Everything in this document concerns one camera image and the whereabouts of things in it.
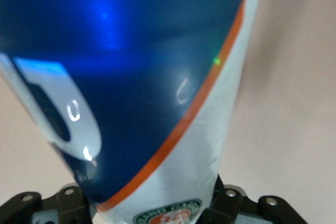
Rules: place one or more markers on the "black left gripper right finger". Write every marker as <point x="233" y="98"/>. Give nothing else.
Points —
<point x="231" y="208"/>

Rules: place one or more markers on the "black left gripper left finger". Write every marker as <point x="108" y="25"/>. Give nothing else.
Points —
<point x="68" y="205"/>

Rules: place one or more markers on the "blue white tennis ball can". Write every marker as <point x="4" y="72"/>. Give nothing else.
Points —
<point x="131" y="51"/>

